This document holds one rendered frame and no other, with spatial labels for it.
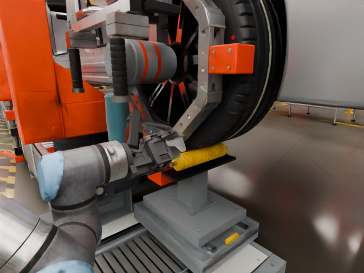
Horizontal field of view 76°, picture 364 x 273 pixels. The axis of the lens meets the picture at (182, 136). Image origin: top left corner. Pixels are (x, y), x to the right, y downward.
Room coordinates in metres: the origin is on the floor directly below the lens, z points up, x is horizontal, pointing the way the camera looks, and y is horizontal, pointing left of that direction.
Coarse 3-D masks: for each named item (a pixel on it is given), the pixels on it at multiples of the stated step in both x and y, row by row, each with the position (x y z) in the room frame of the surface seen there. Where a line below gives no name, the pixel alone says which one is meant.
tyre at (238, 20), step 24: (216, 0) 0.74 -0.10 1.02; (240, 0) 0.69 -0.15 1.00; (264, 0) 0.78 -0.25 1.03; (240, 24) 0.67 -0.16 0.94; (264, 24) 0.73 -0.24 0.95; (264, 48) 0.71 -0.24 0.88; (264, 72) 0.72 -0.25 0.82; (240, 96) 0.67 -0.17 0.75; (264, 96) 0.76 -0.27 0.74; (216, 120) 0.72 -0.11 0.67; (240, 120) 0.73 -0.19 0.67; (192, 144) 0.81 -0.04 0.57
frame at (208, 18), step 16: (192, 0) 0.69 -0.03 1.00; (208, 0) 0.70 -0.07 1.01; (208, 16) 0.65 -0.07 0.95; (224, 16) 0.68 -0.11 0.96; (208, 32) 0.64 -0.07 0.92; (208, 48) 0.64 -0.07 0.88; (208, 64) 0.64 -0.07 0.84; (208, 80) 0.64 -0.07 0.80; (208, 96) 0.64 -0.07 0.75; (144, 112) 0.98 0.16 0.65; (192, 112) 0.69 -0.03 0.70; (208, 112) 0.70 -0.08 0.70; (144, 128) 0.90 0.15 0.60; (160, 128) 0.83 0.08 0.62; (176, 128) 0.75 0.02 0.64; (192, 128) 0.75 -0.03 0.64
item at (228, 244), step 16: (144, 208) 1.05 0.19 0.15; (144, 224) 0.97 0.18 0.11; (160, 224) 0.92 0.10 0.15; (240, 224) 0.87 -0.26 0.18; (256, 224) 0.89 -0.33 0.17; (160, 240) 0.87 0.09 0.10; (176, 240) 0.79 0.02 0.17; (224, 240) 0.81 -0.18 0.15; (240, 240) 0.82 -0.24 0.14; (176, 256) 0.78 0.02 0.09; (192, 256) 0.71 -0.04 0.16; (208, 256) 0.72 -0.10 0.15; (224, 256) 0.75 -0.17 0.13; (208, 272) 0.69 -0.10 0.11
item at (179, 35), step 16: (176, 0) 0.98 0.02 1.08; (176, 16) 1.09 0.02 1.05; (192, 16) 1.13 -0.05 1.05; (176, 32) 1.16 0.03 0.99; (176, 48) 0.96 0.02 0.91; (192, 48) 0.89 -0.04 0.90; (192, 64) 0.84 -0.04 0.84; (176, 80) 0.95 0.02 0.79; (192, 80) 0.84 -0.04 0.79; (144, 96) 1.06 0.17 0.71; (160, 96) 1.02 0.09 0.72; (176, 96) 0.94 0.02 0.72; (160, 112) 1.02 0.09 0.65; (176, 112) 1.06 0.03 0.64
